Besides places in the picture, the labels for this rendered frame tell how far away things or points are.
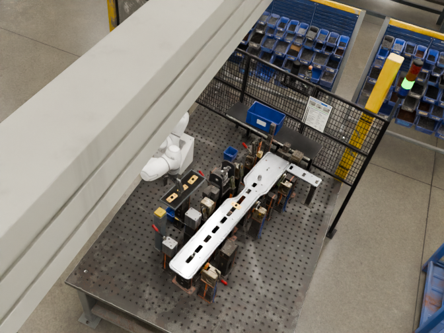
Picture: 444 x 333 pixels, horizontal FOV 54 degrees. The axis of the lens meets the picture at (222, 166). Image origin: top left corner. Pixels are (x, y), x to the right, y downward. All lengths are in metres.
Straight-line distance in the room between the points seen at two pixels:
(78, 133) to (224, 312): 2.91
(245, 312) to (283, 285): 0.37
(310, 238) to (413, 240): 1.59
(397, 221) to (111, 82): 4.74
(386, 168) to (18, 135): 5.26
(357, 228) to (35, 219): 4.53
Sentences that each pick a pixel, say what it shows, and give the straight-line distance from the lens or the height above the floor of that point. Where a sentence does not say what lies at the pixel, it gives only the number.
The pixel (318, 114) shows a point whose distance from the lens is 3.77.
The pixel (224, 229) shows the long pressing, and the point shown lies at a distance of 3.20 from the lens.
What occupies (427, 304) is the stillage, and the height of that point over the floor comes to 0.19.
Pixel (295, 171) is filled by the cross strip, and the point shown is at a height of 1.00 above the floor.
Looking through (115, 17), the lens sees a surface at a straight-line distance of 5.98.
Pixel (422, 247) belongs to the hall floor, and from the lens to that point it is 4.98.
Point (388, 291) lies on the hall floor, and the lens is 4.54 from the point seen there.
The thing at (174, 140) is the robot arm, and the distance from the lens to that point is 3.61.
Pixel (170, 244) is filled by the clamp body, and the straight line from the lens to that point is 3.04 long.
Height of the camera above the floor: 3.65
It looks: 48 degrees down
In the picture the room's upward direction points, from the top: 9 degrees clockwise
